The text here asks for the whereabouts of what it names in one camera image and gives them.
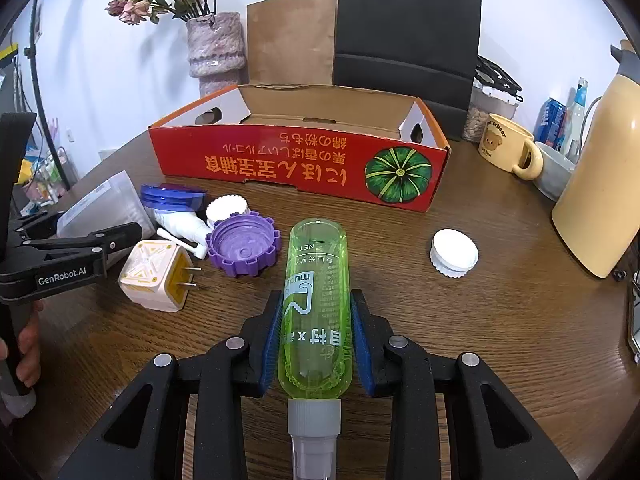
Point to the blue soda can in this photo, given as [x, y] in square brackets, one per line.
[550, 121]

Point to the green spray bottle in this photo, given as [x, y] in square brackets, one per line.
[315, 358]

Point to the person left hand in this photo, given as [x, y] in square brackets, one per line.
[29, 369]

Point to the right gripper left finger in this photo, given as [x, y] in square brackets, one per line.
[141, 435]

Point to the white plastic tube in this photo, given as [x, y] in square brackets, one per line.
[184, 228]

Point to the clear bottle blue label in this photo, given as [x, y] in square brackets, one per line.
[574, 118]

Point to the red cardboard box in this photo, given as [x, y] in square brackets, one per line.
[373, 146]

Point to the brown paper bag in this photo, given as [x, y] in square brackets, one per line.
[290, 41]

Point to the black paper bag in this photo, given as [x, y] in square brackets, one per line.
[422, 48]

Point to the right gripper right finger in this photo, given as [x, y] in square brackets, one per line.
[490, 433]

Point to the blue round lid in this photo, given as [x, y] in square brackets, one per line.
[171, 197]

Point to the clear container black clip lid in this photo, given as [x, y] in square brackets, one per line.
[494, 91]

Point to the clear cotton swab box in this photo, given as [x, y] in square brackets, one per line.
[112, 203]

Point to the yellow bear mug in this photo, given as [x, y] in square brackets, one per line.
[511, 148]

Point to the purple gear-shaped lid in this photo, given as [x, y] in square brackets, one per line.
[244, 244]

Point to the cream thermos jug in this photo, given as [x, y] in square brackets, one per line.
[597, 215]

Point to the white cube power adapter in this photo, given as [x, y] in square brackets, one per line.
[158, 275]

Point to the grey ceramic cup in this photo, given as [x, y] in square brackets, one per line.
[555, 173]

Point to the pink textured vase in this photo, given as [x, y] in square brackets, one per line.
[216, 50]

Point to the small white ridged cap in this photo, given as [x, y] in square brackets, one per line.
[222, 208]

